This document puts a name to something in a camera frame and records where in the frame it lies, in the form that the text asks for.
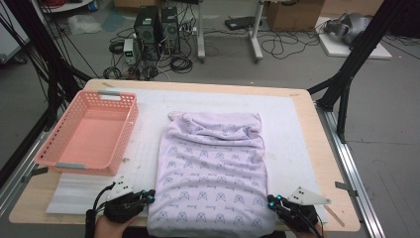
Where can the pink plastic basket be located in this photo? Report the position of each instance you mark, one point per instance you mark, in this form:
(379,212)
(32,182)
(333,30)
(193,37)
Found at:
(92,139)

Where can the white grid foam mat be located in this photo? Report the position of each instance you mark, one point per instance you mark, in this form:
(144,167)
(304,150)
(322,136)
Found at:
(214,100)

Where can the teal sheet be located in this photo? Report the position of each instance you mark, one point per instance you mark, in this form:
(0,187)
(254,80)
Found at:
(114,20)

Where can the white round table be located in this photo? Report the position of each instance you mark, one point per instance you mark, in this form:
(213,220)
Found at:
(66,6)

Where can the black flat box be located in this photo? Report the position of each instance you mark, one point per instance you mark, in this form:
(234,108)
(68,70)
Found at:
(241,22)

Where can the cardboard box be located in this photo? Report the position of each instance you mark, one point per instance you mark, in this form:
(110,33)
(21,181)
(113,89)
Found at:
(294,16)
(135,3)
(350,6)

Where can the aluminium rail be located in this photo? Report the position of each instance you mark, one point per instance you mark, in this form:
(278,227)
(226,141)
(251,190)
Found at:
(353,185)
(16,186)

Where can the white cabinet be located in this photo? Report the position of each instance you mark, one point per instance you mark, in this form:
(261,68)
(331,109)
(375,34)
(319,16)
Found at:
(10,36)

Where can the white floor board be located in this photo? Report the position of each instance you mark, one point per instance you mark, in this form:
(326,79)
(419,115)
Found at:
(336,49)

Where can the person's left hand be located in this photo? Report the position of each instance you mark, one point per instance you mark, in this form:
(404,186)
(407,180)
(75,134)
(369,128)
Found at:
(112,229)

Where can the grey rounded machine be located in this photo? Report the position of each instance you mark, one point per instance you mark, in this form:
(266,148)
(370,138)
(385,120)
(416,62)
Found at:
(350,28)

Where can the white bench power supply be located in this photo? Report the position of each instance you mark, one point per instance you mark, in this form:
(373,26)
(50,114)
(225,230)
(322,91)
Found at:
(128,49)

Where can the white power strip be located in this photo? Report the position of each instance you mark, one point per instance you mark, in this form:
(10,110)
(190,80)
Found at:
(188,30)

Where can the white desk frame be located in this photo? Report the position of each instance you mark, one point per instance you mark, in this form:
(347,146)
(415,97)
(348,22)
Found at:
(200,33)

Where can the black metal frame stand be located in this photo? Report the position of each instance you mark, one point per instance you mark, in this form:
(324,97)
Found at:
(363,43)
(43,49)

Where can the lilac patterned towel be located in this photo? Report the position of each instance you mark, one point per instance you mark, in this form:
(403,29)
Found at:
(211,181)

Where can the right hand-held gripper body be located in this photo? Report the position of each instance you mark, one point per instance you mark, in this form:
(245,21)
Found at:
(298,214)

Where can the black computer tower green label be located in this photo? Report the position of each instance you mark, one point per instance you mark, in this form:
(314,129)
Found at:
(147,29)

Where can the thin wooden stick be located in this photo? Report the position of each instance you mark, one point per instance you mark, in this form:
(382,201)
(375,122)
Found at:
(335,216)

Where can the clear plastic bag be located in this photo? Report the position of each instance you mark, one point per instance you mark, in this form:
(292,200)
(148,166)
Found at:
(84,24)

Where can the person's right hand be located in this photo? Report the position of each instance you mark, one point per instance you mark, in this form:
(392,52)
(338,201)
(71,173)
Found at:
(307,234)

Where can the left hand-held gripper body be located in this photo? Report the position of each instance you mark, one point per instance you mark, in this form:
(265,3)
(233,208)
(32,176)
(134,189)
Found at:
(124,208)

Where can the grey metal bracket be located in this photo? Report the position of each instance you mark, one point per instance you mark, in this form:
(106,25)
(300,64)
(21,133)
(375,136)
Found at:
(36,172)
(345,187)

